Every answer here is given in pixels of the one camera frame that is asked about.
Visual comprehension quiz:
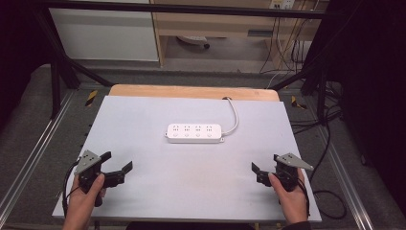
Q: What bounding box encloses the black metal frame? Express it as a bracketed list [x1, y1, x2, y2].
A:
[32, 0, 340, 122]

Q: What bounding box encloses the white power strip cable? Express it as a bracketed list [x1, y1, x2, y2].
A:
[221, 97, 240, 137]

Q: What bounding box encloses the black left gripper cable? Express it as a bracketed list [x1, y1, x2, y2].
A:
[61, 160, 80, 219]

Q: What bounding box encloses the white cabinet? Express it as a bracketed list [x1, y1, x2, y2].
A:
[48, 7, 160, 62]

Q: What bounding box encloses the chair base with caster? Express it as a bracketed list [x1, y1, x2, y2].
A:
[175, 34, 212, 50]

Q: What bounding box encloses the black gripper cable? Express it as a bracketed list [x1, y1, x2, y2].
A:
[61, 160, 80, 219]
[296, 177, 311, 219]

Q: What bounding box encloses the white power strip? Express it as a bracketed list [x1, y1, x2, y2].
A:
[164, 123, 225, 145]

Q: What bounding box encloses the white wall socket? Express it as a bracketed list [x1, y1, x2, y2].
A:
[269, 0, 296, 11]

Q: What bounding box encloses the aluminium rail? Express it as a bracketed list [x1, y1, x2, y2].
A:
[0, 90, 77, 222]
[313, 124, 375, 230]

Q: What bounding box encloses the wooden board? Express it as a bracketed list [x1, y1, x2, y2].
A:
[108, 83, 282, 103]

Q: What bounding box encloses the person's dark clothing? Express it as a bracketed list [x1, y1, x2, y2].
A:
[125, 221, 257, 230]

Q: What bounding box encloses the bundle of hanging cables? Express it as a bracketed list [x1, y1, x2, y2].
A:
[259, 9, 318, 90]

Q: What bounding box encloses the person's left hand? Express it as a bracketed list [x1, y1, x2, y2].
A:
[61, 172, 107, 226]

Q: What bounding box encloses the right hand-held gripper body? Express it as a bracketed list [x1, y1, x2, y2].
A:
[256, 152, 315, 194]

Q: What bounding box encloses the yellow black tape strip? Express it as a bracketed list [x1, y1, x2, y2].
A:
[84, 89, 99, 107]
[290, 95, 308, 110]

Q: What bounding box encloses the black curtain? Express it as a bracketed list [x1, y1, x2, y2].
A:
[303, 0, 406, 219]
[0, 0, 54, 132]

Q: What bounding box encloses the black floor cable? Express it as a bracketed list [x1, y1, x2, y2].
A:
[290, 104, 348, 220]

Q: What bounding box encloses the wooden desk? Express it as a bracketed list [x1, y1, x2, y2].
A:
[149, 0, 330, 70]

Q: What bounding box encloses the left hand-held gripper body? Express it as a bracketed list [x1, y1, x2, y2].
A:
[74, 149, 126, 208]

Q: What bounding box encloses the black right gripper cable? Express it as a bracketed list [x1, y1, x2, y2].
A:
[296, 177, 311, 219]

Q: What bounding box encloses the person's right hand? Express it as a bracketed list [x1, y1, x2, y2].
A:
[267, 168, 310, 225]

